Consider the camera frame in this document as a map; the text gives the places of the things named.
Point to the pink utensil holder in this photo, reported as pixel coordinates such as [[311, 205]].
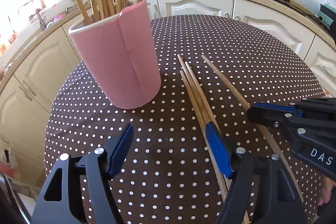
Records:
[[110, 64]]

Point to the person's right hand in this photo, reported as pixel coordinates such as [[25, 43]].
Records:
[[328, 192]]

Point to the wooden chopstick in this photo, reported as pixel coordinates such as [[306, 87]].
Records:
[[199, 95], [194, 98], [223, 77], [204, 95]]

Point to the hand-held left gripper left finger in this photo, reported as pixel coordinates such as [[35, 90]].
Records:
[[123, 145]]

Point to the teal box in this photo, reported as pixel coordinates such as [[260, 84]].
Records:
[[328, 15]]

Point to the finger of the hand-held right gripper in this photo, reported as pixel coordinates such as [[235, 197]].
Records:
[[265, 117], [273, 106]]

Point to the brown polka dot tablecloth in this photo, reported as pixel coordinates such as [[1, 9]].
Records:
[[170, 161]]

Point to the sink faucet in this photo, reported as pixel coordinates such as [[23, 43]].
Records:
[[39, 16]]

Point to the cream kitchen cabinets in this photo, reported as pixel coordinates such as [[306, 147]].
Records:
[[197, 3]]

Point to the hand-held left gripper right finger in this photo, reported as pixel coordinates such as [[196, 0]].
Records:
[[216, 148]]

